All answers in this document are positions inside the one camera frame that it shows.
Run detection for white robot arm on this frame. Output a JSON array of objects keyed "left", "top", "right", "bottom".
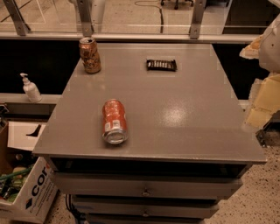
[{"left": 240, "top": 15, "right": 280, "bottom": 132}]

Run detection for orange soda can lying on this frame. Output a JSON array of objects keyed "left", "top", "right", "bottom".
[{"left": 102, "top": 99, "right": 128, "bottom": 144}]

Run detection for black floor cable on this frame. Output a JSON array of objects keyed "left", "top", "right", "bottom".
[{"left": 134, "top": 0, "right": 165, "bottom": 34}]

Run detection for metal railing bracket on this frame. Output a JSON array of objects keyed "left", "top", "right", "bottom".
[
  {"left": 189, "top": 0, "right": 207, "bottom": 39},
  {"left": 3, "top": 0, "right": 31, "bottom": 36},
  {"left": 76, "top": 0, "right": 94, "bottom": 37}
]

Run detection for middle metal railing bracket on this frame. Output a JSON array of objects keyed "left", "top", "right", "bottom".
[{"left": 76, "top": 0, "right": 94, "bottom": 37}]

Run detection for left metal railing bracket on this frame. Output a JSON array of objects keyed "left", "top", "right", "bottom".
[{"left": 3, "top": 0, "right": 31, "bottom": 36}]

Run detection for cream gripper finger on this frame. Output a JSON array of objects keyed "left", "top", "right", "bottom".
[
  {"left": 242, "top": 73, "right": 280, "bottom": 131},
  {"left": 239, "top": 35, "right": 263, "bottom": 60}
]

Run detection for white pump bottle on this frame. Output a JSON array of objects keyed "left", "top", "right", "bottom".
[{"left": 20, "top": 73, "right": 42, "bottom": 102}]

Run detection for white cardboard box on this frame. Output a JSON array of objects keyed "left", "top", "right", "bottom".
[{"left": 0, "top": 157, "right": 58, "bottom": 224}]

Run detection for brown upright drink can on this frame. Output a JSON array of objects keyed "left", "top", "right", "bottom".
[{"left": 79, "top": 37, "right": 102, "bottom": 74}]

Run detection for grey drawer cabinet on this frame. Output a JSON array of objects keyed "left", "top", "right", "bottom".
[{"left": 34, "top": 43, "right": 265, "bottom": 224}]

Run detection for right metal railing bracket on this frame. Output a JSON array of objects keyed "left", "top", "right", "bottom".
[{"left": 189, "top": 0, "right": 207, "bottom": 39}]

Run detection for black rxbar chocolate bar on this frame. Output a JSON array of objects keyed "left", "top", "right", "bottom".
[{"left": 146, "top": 59, "right": 177, "bottom": 72}]

